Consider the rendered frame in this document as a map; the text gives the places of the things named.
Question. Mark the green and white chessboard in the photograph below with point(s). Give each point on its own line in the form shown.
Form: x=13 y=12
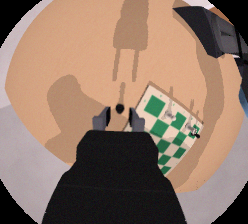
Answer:
x=170 y=137

